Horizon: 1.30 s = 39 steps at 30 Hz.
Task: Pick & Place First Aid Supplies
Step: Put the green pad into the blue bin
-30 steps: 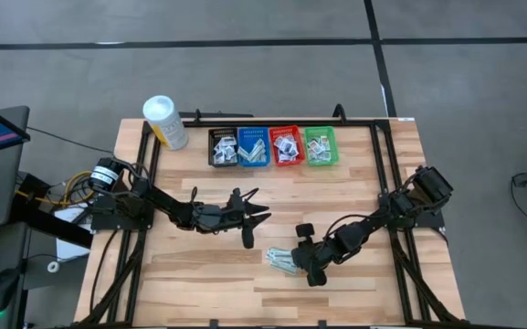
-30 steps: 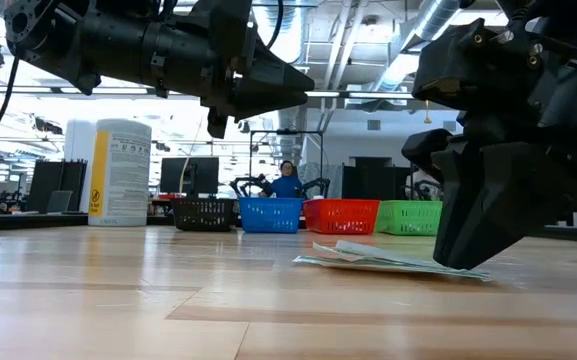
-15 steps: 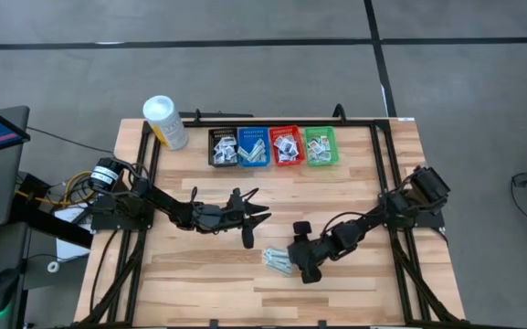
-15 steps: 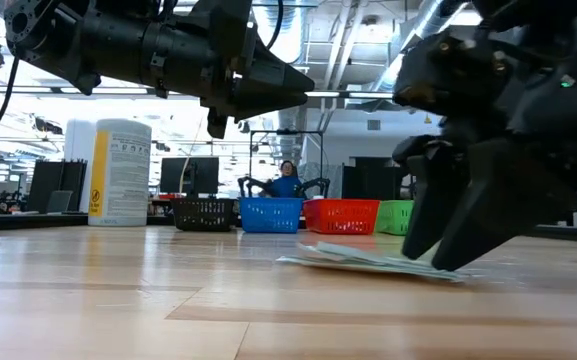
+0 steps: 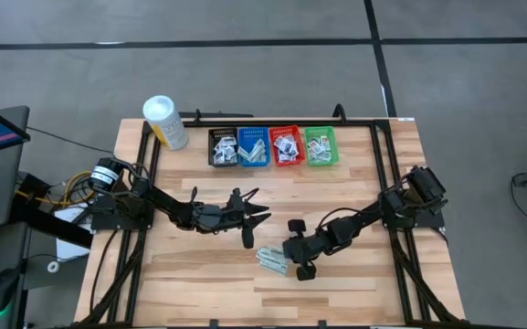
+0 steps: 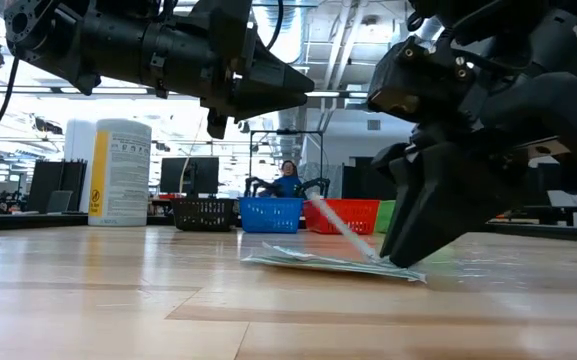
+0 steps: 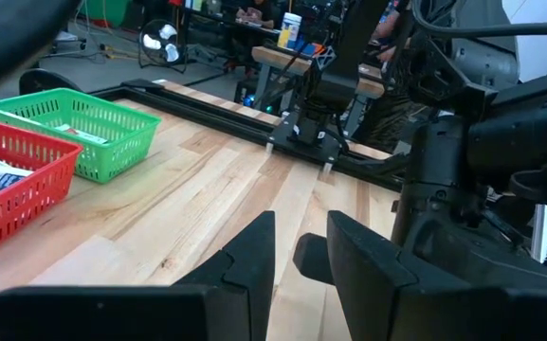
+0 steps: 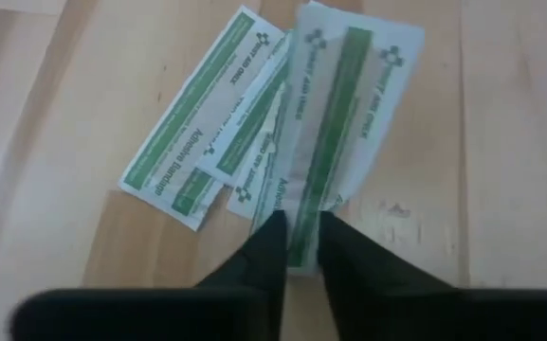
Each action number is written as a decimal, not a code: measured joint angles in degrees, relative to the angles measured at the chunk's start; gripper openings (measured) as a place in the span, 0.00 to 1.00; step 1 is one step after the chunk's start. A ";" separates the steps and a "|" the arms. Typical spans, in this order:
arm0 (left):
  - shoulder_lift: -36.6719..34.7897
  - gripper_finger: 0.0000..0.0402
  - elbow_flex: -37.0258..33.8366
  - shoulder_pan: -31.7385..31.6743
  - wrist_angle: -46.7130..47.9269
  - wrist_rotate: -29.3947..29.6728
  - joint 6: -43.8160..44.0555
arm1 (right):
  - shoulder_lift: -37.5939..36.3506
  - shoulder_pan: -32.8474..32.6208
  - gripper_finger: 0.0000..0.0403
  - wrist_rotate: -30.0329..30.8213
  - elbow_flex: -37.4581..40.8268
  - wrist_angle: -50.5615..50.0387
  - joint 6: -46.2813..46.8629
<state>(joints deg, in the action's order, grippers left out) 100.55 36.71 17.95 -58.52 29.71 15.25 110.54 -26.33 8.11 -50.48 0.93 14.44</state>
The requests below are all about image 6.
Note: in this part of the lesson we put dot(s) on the black plastic basket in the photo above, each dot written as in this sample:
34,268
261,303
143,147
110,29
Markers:
203,215

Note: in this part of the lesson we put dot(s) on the green plastic basket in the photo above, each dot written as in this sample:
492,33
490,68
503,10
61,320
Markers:
385,217

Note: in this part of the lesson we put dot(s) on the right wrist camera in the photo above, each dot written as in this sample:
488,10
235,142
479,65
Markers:
418,85

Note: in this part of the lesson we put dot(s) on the green-striped bandage strip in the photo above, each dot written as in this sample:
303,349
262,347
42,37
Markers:
293,252
343,227
278,262

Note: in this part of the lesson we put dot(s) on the black aluminium rig frame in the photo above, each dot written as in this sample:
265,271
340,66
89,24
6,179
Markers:
33,221

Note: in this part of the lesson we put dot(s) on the white yellow wipes canister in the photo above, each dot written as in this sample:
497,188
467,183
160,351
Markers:
123,175

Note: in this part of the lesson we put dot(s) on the black partition panel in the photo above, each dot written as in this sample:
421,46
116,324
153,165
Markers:
48,185

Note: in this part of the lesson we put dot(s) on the person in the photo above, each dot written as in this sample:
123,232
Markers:
288,182

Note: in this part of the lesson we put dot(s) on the white LED light bar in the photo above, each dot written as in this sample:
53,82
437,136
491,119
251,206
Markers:
118,90

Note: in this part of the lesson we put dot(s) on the red plastic basket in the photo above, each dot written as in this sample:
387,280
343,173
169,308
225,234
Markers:
363,215

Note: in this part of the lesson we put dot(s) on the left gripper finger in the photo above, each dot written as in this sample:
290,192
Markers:
217,125
273,82

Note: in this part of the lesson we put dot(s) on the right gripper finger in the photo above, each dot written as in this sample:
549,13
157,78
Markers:
448,200
393,162

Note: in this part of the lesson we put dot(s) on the blue plastic basket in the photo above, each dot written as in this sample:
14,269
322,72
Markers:
272,215

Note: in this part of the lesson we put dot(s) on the wide silver ceiling duct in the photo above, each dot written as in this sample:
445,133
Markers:
293,125

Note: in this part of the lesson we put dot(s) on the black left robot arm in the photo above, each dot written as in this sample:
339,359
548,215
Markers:
93,45

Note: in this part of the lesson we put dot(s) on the black computer monitor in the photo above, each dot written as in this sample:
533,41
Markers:
203,175

